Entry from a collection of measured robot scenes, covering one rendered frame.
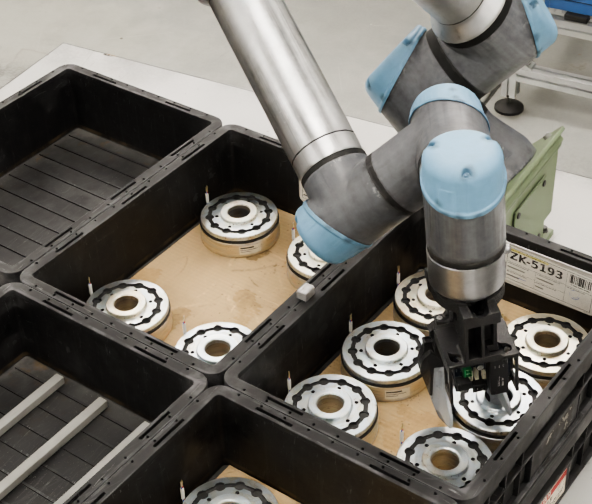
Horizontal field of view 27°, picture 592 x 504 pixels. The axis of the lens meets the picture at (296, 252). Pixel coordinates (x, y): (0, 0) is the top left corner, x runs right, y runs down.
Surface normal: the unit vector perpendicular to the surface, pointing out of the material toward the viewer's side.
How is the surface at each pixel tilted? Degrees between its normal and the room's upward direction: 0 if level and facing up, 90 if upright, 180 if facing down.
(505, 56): 105
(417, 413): 0
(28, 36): 0
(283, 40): 28
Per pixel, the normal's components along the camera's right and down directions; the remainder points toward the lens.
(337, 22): -0.04, -0.79
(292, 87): -0.18, -0.29
